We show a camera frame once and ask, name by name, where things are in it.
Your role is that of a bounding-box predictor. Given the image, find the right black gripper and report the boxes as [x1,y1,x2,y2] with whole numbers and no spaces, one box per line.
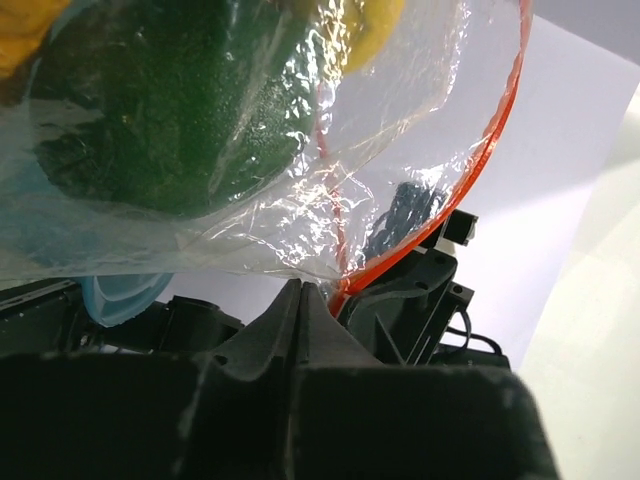
[337,210,510,369]

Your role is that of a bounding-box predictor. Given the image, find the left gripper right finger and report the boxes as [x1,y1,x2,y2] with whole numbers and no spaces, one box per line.
[287,283,555,479]

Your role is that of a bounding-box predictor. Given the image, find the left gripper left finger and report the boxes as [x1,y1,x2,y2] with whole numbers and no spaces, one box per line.
[1,280,301,479]

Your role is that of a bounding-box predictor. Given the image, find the clear zip top bag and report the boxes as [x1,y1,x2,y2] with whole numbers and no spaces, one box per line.
[1,1,532,297]

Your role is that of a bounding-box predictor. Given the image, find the yellow corn cob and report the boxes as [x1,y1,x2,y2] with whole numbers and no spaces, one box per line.
[337,0,406,74]

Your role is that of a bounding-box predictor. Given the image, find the green lime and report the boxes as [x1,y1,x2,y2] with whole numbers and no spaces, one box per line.
[30,1,319,218]

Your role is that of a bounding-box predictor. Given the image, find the yellow pear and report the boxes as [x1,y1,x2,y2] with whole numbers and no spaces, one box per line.
[1,0,70,80]

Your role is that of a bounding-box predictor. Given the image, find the teal plastic food tray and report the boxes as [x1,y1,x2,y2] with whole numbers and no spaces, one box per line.
[75,273,173,328]

